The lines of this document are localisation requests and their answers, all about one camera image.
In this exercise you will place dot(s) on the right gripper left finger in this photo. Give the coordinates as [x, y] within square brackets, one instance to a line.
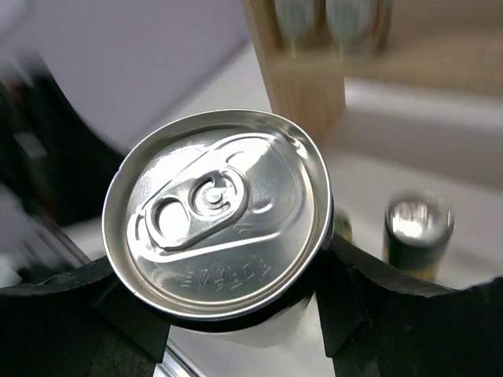
[83, 322]

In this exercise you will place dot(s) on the green glass bottle rear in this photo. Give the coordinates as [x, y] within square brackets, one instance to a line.
[342, 225]

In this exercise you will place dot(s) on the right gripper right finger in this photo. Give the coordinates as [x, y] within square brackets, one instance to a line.
[378, 321]

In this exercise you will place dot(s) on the clear glass bottle left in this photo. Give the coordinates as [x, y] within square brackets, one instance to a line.
[297, 21]

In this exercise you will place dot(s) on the clear glass bottle right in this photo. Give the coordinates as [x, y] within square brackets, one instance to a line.
[351, 24]

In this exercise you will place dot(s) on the black yellow soda can front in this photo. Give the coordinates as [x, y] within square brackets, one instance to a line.
[418, 226]

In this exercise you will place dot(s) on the black yellow soda can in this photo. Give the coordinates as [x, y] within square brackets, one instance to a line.
[418, 226]
[219, 221]

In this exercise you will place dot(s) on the wooden two-tier shelf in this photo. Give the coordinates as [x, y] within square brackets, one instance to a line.
[448, 45]

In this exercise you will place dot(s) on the clear glass bottle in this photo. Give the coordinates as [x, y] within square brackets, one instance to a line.
[351, 24]
[297, 21]

